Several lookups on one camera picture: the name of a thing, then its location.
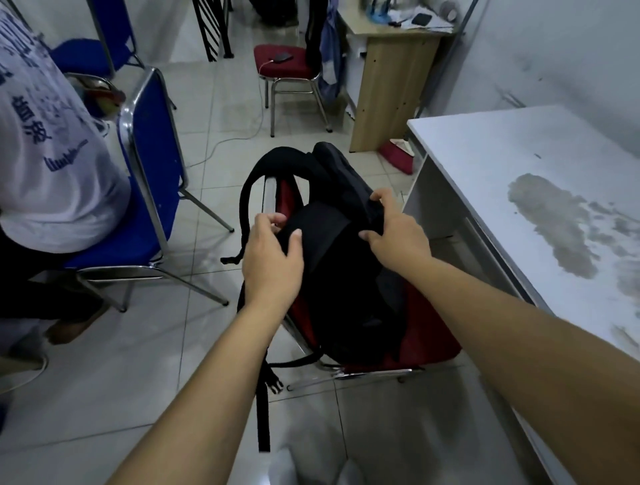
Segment white paper sheet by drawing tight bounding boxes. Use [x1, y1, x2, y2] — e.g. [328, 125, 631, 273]
[387, 7, 456, 33]

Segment white cable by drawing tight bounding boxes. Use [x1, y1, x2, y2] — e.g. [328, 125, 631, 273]
[183, 59, 277, 170]

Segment black metal railing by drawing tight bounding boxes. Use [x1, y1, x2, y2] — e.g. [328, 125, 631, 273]
[191, 0, 235, 63]

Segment blue hanging cloth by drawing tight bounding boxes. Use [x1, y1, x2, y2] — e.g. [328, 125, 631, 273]
[317, 0, 347, 101]

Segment red plastic tray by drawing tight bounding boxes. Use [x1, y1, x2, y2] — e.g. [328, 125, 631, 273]
[375, 138, 416, 176]

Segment person's left hand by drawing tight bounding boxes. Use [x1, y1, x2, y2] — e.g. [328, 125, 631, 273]
[241, 212, 305, 313]

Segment red padded chair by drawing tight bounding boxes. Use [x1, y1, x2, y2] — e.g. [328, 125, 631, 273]
[261, 172, 463, 393]
[253, 0, 335, 139]

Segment blue desk gadget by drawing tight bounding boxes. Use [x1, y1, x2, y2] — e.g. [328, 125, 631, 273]
[366, 0, 397, 26]

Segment person's left forearm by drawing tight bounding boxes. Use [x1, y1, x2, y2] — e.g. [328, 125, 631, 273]
[107, 299, 286, 485]

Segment black bag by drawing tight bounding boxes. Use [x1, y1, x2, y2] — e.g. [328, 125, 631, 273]
[248, 0, 301, 29]

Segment blue padded chair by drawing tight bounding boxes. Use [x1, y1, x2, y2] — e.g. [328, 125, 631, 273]
[49, 0, 177, 111]
[62, 66, 236, 313]

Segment red and green packet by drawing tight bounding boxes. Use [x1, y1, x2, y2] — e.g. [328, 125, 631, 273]
[65, 72, 127, 121]

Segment wooden desk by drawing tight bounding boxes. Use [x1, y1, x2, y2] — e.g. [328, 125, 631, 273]
[335, 0, 463, 153]

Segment plain black backpack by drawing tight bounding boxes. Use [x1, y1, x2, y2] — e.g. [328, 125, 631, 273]
[219, 141, 409, 453]

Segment person's right forearm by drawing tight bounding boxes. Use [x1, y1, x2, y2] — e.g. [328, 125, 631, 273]
[402, 254, 640, 485]

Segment person's right hand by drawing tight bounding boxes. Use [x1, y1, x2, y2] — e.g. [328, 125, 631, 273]
[358, 187, 433, 273]

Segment white table with peeled patch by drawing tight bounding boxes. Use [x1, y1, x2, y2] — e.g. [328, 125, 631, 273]
[402, 103, 640, 485]

